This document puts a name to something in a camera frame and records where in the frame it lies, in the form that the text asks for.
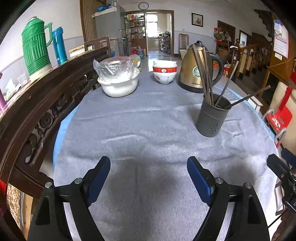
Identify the gold electric kettle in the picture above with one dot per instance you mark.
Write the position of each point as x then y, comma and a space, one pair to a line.
193, 67

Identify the red plastic chair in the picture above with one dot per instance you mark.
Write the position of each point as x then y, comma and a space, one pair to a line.
281, 112

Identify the grey refrigerator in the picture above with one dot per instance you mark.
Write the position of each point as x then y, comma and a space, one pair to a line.
112, 22

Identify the dark metal chopstick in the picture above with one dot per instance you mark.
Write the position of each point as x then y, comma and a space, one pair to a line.
202, 57
202, 72
209, 86

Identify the dark carved wooden chair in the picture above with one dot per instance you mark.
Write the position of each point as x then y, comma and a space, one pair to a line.
31, 121

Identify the blue thermos bottle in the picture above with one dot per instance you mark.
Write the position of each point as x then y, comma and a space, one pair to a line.
59, 46

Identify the chopstick in holder leaning right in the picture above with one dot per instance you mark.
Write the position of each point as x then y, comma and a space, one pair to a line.
227, 83

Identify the chopstick in holder far right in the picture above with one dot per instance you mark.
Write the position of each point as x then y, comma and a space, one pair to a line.
248, 97

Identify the grey perforated utensil holder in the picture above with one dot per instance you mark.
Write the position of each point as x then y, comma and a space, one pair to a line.
211, 118

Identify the green thermos flask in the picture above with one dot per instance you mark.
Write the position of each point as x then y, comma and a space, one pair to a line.
36, 37

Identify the framed wall picture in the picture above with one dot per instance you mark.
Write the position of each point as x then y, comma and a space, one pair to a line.
197, 20

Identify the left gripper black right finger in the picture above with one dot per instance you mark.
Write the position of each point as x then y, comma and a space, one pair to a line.
247, 221

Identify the grey tablecloth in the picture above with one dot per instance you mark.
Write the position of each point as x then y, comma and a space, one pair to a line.
148, 137

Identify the white basin with plastic bag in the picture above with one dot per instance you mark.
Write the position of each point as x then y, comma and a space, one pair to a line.
117, 75

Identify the round wall clock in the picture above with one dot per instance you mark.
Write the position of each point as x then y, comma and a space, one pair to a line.
143, 5

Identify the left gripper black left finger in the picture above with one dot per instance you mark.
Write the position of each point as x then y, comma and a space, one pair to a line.
49, 220

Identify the red white stacked bowls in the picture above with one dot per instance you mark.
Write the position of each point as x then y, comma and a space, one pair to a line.
164, 71

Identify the wall calendar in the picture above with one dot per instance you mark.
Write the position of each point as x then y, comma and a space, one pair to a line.
280, 45

